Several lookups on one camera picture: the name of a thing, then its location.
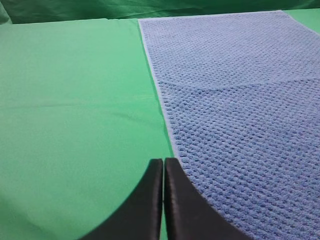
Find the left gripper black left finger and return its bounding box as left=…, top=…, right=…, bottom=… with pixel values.
left=81, top=159, right=163, bottom=240

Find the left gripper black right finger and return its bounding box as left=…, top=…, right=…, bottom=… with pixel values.
left=164, top=158, right=250, bottom=240

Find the blue waffle-weave towel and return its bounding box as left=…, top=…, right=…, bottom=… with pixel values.
left=139, top=10, right=320, bottom=240

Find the green backdrop cloth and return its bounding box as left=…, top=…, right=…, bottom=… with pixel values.
left=0, top=0, right=320, bottom=24

